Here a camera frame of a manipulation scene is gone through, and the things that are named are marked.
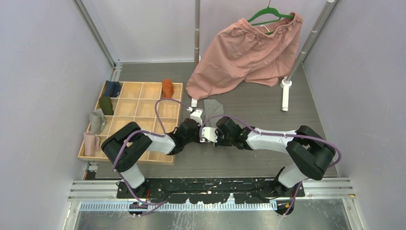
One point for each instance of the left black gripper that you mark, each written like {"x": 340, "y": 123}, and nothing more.
{"x": 197, "y": 140}

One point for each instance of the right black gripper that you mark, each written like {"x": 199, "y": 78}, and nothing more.
{"x": 218, "y": 132}

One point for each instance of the grey underwear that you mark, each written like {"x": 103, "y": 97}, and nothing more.
{"x": 97, "y": 121}
{"x": 212, "y": 108}

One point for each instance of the orange white underwear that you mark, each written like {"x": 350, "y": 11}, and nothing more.
{"x": 167, "y": 88}

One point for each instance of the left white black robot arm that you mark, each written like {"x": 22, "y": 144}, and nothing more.
{"x": 125, "y": 147}

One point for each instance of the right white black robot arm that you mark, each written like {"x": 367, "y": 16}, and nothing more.
{"x": 311, "y": 155}

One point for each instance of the dark green rolled underwear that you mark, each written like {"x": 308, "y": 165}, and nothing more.
{"x": 106, "y": 105}

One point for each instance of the navy rolled underwear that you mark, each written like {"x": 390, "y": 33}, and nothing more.
{"x": 112, "y": 89}

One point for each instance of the grey rolled underwear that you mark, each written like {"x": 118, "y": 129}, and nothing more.
{"x": 97, "y": 121}

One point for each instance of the pink rolled underwear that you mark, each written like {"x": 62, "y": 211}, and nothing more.
{"x": 91, "y": 144}

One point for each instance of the wooden compartment tray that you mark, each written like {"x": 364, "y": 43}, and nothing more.
{"x": 137, "y": 102}

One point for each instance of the right metal rack pole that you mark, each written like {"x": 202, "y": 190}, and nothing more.
{"x": 286, "y": 82}

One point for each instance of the metal rack pole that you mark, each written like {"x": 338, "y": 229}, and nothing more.
{"x": 197, "y": 10}
{"x": 286, "y": 82}

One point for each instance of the pink shorts on hanger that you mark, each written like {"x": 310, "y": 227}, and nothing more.
{"x": 243, "y": 52}

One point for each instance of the centre metal rack pole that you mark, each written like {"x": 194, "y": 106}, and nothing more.
{"x": 197, "y": 10}

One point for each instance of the green clothes hanger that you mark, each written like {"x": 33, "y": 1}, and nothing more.
{"x": 271, "y": 11}

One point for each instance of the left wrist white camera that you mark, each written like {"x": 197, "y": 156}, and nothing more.
{"x": 196, "y": 115}

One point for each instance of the wrist white camera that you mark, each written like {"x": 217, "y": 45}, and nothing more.
{"x": 208, "y": 134}
{"x": 196, "y": 115}

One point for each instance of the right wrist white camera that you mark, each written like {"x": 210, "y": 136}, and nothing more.
{"x": 208, "y": 134}

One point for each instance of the left aluminium frame post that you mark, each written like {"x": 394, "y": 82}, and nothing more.
{"x": 94, "y": 24}

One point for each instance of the slotted aluminium cable duct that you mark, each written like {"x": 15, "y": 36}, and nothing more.
{"x": 200, "y": 206}

